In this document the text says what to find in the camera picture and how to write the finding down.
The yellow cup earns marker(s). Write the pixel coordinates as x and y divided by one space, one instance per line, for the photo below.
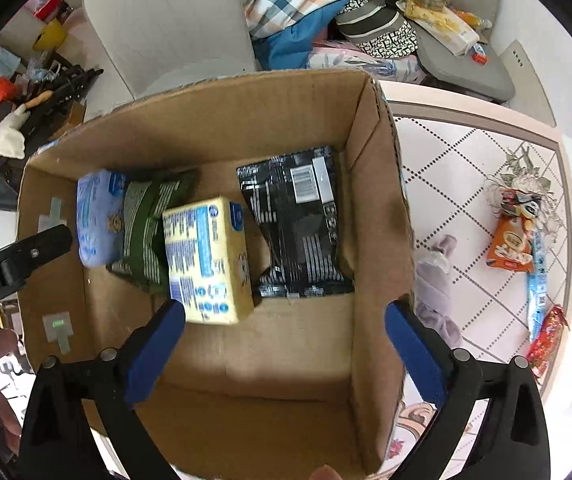
51 35

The red snack packet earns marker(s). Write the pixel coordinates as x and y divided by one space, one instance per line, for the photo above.
548 335

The black snack packet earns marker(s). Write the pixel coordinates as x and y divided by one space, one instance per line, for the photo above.
296 240

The blue tissue packet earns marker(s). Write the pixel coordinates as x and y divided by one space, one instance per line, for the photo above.
96 220

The small red blue wrapper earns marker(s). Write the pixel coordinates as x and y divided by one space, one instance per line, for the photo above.
479 54

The yellow white packet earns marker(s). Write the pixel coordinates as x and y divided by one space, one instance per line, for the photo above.
445 27

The green snack packet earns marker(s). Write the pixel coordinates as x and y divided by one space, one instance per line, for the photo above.
141 240

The orange snack packet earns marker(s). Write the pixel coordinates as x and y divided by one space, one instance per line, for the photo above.
510 245

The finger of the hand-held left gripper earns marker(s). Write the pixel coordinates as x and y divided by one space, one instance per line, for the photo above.
36 252

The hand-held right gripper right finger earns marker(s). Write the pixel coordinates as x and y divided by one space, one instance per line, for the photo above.
413 345

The blue face mask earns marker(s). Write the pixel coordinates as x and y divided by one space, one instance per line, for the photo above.
5 60

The pink floral bedding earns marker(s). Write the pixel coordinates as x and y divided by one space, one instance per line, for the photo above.
365 67

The yellow tissue packet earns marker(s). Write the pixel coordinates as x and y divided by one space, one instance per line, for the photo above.
216 270

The grey chair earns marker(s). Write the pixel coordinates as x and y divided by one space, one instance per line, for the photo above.
465 72

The blue cloth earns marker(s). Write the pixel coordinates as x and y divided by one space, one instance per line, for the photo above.
286 47

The person's right hand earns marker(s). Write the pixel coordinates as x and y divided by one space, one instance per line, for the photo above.
324 474

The grey crumpled cloth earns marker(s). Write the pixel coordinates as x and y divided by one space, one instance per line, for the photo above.
433 305

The slim blue white packet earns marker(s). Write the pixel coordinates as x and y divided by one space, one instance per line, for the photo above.
536 290

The grey patterned cap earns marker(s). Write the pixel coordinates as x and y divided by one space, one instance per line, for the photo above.
375 25

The black metal stand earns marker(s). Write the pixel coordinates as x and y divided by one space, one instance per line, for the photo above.
61 90

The brown cardboard box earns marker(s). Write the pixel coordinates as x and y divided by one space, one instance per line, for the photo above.
266 355

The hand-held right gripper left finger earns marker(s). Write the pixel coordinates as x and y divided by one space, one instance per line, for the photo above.
158 345

